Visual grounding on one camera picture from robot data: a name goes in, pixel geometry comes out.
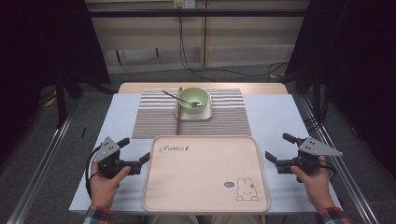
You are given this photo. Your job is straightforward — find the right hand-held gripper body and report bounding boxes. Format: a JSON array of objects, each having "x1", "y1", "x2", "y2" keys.
[{"x1": 275, "y1": 136, "x2": 344, "y2": 185}]

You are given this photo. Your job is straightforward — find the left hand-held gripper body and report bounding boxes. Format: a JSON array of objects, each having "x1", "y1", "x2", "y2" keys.
[{"x1": 92, "y1": 135, "x2": 143, "y2": 180}]

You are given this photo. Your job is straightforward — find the beige rabbit print tray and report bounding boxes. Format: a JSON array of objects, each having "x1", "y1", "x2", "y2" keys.
[{"x1": 141, "y1": 134, "x2": 271, "y2": 214}]

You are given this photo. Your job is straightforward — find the white square plate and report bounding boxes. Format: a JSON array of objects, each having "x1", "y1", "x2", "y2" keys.
[{"x1": 173, "y1": 92, "x2": 214, "y2": 121}]

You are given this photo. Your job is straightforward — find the metal spoon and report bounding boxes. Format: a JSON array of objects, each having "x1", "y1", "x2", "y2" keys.
[{"x1": 162, "y1": 90, "x2": 204, "y2": 108}]

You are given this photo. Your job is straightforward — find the green bowl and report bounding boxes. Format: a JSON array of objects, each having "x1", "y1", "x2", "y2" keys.
[{"x1": 177, "y1": 87, "x2": 210, "y2": 115}]

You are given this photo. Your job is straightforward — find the person's left hand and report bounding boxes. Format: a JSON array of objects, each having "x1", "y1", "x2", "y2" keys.
[{"x1": 89, "y1": 161, "x2": 132, "y2": 209}]

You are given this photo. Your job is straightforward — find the person's right hand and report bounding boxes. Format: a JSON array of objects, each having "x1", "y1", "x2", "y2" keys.
[{"x1": 290, "y1": 157, "x2": 335, "y2": 211}]

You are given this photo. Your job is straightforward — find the white board sheet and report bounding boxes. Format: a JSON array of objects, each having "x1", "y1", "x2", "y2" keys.
[{"x1": 68, "y1": 92, "x2": 343, "y2": 215}]

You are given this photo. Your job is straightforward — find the striped placemat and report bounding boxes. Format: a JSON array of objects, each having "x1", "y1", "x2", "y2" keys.
[{"x1": 131, "y1": 88, "x2": 252, "y2": 140}]

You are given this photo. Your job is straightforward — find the black metal stand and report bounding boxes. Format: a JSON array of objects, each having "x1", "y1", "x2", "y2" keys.
[{"x1": 55, "y1": 71, "x2": 83, "y2": 129}]

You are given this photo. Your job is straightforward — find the yellow floor tape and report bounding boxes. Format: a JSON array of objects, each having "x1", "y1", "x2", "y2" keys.
[{"x1": 43, "y1": 90, "x2": 59, "y2": 108}]

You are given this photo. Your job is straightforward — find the black curtain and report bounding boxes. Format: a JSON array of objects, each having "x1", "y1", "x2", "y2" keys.
[
  {"x1": 0, "y1": 0, "x2": 111, "y2": 162},
  {"x1": 284, "y1": 0, "x2": 396, "y2": 178}
]

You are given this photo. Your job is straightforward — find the black horizontal bar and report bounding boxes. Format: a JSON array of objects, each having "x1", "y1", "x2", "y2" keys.
[{"x1": 87, "y1": 8, "x2": 309, "y2": 18}]

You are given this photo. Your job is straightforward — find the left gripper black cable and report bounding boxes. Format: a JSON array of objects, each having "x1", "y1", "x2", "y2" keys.
[{"x1": 84, "y1": 144, "x2": 104, "y2": 200}]

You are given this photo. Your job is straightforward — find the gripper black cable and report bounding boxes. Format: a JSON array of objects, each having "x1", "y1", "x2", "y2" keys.
[
  {"x1": 84, "y1": 144, "x2": 104, "y2": 200},
  {"x1": 317, "y1": 160, "x2": 338, "y2": 183}
]

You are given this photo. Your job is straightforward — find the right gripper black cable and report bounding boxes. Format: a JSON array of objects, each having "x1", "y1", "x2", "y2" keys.
[{"x1": 317, "y1": 160, "x2": 338, "y2": 183}]

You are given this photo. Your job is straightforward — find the metal floor rail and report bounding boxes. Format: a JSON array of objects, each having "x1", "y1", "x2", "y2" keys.
[
  {"x1": 300, "y1": 96, "x2": 379, "y2": 224},
  {"x1": 6, "y1": 99, "x2": 82, "y2": 224}
]

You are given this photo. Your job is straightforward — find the black power cable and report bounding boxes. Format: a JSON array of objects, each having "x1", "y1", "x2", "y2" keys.
[{"x1": 177, "y1": 7, "x2": 289, "y2": 82}]

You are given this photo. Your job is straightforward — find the white wall outlet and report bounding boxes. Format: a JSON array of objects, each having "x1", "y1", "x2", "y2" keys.
[{"x1": 173, "y1": 0, "x2": 196, "y2": 9}]

